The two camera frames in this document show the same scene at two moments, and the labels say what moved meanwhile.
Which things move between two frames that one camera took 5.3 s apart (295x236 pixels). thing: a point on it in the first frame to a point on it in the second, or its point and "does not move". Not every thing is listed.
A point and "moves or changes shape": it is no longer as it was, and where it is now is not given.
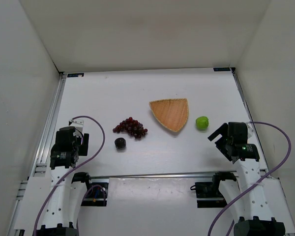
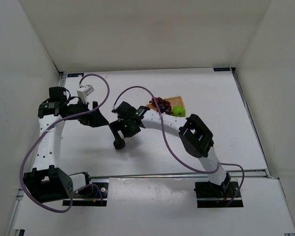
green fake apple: (202, 122) moves or changes shape
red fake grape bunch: (132, 127) moves or changes shape
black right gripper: (222, 141) to (117, 128)
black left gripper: (83, 143) to (94, 115)
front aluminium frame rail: (158, 175) does not move
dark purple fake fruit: (120, 143) does not move
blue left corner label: (75, 74) does not move
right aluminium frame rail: (270, 175) does not move
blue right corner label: (221, 69) does not move
